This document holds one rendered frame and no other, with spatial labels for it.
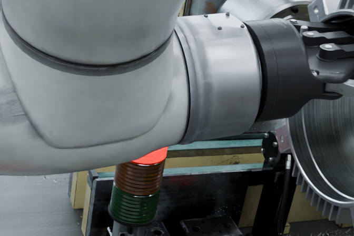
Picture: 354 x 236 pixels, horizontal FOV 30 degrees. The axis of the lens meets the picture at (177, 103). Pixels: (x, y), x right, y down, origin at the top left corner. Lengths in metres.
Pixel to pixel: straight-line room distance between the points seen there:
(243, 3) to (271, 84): 1.06
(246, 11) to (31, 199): 0.62
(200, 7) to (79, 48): 1.29
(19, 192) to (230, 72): 0.90
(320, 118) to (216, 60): 0.22
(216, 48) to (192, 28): 0.02
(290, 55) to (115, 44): 0.16
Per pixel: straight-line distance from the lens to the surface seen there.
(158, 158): 0.79
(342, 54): 0.50
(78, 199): 1.25
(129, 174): 0.80
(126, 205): 0.82
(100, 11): 0.32
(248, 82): 0.44
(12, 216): 1.23
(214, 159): 1.30
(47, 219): 1.22
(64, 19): 0.33
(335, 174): 0.61
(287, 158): 1.11
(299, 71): 0.47
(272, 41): 0.46
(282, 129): 0.62
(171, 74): 0.41
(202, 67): 0.43
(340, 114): 0.64
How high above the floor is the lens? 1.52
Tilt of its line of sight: 25 degrees down
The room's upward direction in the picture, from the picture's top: 10 degrees clockwise
